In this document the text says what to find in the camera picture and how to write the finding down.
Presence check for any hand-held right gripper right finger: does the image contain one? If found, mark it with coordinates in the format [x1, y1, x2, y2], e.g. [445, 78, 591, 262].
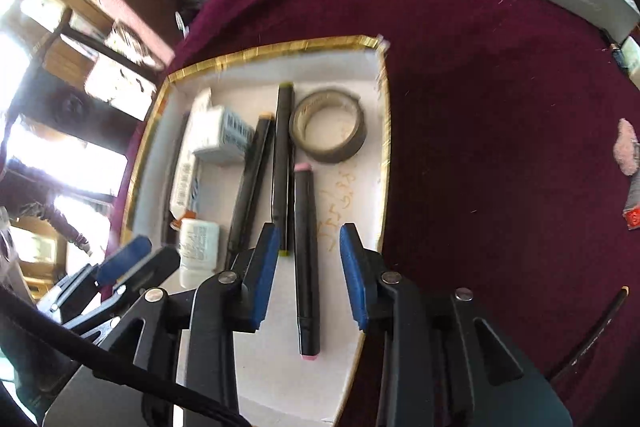
[339, 223, 573, 427]

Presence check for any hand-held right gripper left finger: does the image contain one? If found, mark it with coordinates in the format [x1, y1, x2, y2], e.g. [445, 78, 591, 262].
[42, 222, 283, 427]

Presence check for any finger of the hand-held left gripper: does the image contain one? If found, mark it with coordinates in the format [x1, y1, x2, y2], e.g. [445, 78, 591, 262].
[95, 234, 182, 303]
[36, 263, 123, 343]

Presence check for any black marker pink cap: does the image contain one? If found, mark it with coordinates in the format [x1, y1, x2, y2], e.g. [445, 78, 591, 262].
[293, 162, 322, 362]

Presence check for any white bottle text label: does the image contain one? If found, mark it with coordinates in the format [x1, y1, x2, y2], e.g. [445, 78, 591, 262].
[177, 218, 221, 289]

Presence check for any black marker orange cap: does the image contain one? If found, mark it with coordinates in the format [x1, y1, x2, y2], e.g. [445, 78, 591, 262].
[225, 113, 277, 270]

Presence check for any long white box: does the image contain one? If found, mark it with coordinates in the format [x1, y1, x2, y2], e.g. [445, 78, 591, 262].
[167, 87, 213, 228]

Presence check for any white tray gold rim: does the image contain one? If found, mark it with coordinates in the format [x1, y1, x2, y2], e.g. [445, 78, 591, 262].
[120, 34, 392, 425]

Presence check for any black marker yellow cap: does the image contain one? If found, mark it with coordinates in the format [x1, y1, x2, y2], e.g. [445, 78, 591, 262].
[271, 82, 297, 258]

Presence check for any black tape roll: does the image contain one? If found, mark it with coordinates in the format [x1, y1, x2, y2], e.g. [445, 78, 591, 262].
[289, 89, 369, 164]

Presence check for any small white barcode box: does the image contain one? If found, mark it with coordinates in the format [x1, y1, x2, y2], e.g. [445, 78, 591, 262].
[192, 105, 256, 165]

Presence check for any large black marker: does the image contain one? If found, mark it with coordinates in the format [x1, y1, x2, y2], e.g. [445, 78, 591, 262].
[547, 286, 631, 380]

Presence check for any pink plush toy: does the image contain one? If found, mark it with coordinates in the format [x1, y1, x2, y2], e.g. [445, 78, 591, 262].
[614, 118, 640, 178]

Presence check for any burgundy tablecloth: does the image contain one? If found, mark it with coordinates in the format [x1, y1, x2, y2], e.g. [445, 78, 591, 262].
[105, 0, 640, 427]

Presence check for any pink cushioned chair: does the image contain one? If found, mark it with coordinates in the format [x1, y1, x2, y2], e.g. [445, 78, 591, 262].
[96, 0, 177, 70]

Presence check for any small dark gadget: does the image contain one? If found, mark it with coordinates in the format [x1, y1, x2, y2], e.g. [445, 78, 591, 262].
[610, 42, 633, 72]

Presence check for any black braided cable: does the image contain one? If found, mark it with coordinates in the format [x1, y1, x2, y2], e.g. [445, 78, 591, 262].
[0, 284, 246, 427]

